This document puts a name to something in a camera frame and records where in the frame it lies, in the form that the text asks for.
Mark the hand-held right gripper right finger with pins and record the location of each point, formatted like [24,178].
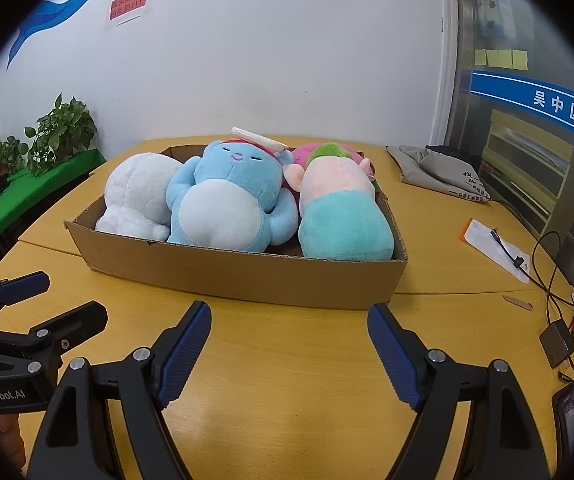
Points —
[397,355]

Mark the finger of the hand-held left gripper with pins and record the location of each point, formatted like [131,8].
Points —
[24,284]
[77,320]

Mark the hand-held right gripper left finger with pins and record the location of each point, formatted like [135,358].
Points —
[187,350]

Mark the cardboard box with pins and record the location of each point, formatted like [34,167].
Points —
[217,272]

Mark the white plush toy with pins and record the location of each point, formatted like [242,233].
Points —
[137,190]

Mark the blue plush toy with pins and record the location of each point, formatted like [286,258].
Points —
[217,210]

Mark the teal and peach plush toy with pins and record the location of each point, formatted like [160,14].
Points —
[342,220]

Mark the pink plush bear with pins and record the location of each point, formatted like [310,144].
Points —
[310,154]

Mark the person's left hand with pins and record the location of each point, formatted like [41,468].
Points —
[4,424]

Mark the green shelf cover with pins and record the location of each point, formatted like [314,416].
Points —
[32,195]

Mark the small beige strip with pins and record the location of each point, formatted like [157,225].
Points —
[517,302]

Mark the small potted green plant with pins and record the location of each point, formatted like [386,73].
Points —
[4,152]

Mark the large potted green plant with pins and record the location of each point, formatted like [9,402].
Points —
[62,130]

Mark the black power adapter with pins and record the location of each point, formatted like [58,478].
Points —
[557,342]

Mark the black smartphone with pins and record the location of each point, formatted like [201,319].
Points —
[572,420]

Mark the grey cloth bag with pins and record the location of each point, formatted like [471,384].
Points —
[407,165]

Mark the beige printed cloth bag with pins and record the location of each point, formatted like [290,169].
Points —
[459,175]

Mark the yellow shelf unit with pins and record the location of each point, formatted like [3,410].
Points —
[527,170]

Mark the blue window banner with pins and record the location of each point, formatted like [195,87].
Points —
[532,97]

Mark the yellow sticky note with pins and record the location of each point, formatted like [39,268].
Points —
[520,60]
[493,58]
[481,57]
[506,59]

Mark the cartoon bear poster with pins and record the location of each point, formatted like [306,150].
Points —
[492,7]

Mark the red wall sign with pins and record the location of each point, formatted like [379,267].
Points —
[128,3]

